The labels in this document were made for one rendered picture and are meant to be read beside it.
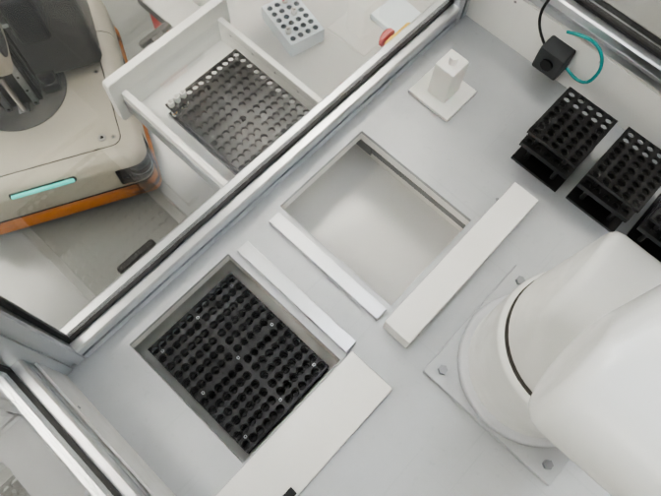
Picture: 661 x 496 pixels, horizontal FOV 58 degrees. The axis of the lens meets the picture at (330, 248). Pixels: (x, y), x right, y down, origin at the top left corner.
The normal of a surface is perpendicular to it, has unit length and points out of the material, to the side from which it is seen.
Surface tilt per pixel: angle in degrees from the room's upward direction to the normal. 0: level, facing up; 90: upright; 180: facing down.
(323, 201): 0
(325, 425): 0
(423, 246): 0
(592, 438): 59
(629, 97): 90
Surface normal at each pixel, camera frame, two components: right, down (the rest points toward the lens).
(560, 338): -0.65, 0.54
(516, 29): -0.69, 0.67
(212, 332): 0.04, -0.36
